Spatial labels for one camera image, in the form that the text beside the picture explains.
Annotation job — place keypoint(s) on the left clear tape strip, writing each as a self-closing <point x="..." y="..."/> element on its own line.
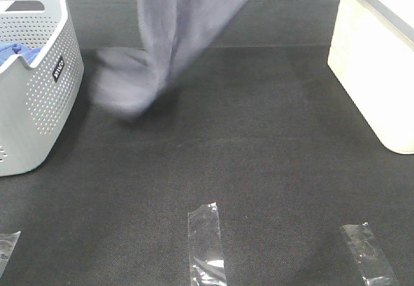
<point x="7" y="245"/>

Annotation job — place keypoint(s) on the grey perforated laundry basket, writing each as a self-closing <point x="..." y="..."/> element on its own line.
<point x="37" y="98"/>

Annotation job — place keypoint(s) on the grey towel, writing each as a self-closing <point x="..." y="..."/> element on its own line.
<point x="174" y="32"/>

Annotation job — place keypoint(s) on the cream plastic storage bin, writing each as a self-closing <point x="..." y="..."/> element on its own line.
<point x="371" y="54"/>

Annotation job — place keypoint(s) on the middle clear tape strip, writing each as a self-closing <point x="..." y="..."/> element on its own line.
<point x="205" y="250"/>

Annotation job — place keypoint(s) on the blue towel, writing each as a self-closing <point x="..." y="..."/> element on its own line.
<point x="10" y="49"/>

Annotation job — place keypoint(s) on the right clear tape strip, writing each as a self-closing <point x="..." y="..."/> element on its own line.
<point x="370" y="259"/>

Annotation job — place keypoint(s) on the clear tape strip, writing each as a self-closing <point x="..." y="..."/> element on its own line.
<point x="205" y="250"/>
<point x="370" y="259"/>
<point x="7" y="245"/>

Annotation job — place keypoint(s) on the black table mat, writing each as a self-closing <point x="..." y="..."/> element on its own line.
<point x="258" y="124"/>

